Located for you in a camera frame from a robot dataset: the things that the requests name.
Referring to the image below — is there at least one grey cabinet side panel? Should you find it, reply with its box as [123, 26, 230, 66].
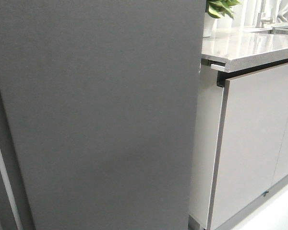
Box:
[189, 64, 223, 228]

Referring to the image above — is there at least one stainless steel sink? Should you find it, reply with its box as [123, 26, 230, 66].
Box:
[244, 23, 288, 36]

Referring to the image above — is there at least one steel kitchen faucet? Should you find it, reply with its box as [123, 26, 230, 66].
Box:
[255, 0, 275, 28]

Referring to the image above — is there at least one grey cabinet door left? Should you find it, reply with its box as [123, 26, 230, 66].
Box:
[209, 63, 288, 230]

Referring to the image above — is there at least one grey fridge body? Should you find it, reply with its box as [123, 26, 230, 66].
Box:
[0, 92, 35, 230]

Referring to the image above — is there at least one grey speckled stone countertop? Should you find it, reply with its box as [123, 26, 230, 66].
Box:
[202, 27, 288, 73]

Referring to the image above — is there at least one white ribbed plant pot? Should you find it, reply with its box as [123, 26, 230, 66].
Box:
[203, 14, 217, 38]

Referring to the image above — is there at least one green potted plant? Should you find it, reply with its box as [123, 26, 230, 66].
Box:
[205, 0, 241, 19]

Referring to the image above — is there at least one white curtain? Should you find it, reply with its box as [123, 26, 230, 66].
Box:
[230, 0, 288, 27]

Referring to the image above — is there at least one dark grey fridge door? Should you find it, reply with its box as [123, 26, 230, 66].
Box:
[0, 0, 205, 230]

